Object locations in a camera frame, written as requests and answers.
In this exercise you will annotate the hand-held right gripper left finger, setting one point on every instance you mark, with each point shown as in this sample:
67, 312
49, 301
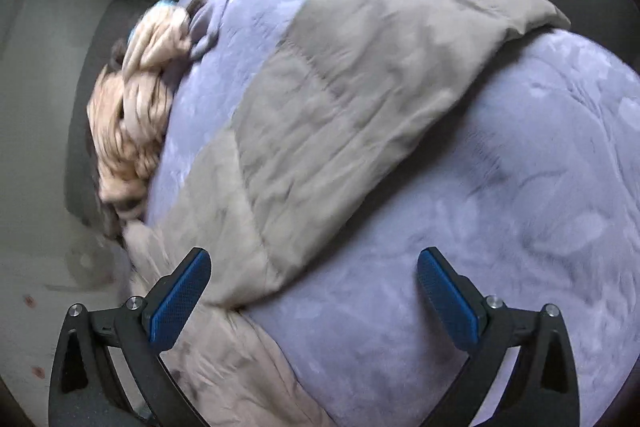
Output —
180, 298

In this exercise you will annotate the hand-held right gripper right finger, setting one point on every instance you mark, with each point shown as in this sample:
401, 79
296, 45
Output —
445, 302

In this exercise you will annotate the beige padded coat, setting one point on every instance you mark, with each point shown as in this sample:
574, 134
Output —
350, 107

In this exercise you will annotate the purple plush blanket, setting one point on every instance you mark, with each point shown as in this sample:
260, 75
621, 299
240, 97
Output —
500, 232

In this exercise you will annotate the cream striped knit blanket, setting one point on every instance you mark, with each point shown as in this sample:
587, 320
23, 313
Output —
135, 107

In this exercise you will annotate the grey-purple cloth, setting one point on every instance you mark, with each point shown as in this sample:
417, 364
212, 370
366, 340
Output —
210, 22

